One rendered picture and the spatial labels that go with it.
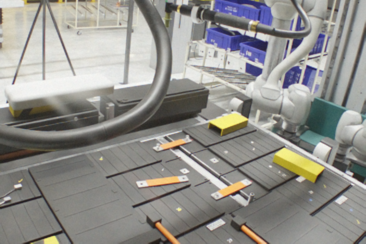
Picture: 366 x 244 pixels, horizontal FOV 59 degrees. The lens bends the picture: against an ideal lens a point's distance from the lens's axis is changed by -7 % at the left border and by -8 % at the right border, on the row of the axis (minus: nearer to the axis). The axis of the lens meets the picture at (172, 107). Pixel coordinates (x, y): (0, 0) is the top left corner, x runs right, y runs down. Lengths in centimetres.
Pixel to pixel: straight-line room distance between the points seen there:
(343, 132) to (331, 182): 54
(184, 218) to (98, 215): 21
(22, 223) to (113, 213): 22
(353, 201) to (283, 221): 29
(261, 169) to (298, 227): 28
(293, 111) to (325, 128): 48
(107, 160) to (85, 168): 9
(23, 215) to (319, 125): 178
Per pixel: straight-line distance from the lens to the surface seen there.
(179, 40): 492
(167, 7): 155
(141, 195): 96
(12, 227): 88
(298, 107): 178
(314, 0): 187
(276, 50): 196
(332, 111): 217
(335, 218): 106
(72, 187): 97
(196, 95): 141
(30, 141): 53
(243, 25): 135
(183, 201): 95
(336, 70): 216
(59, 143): 52
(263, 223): 94
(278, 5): 186
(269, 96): 177
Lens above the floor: 160
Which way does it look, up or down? 24 degrees down
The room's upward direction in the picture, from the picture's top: 7 degrees clockwise
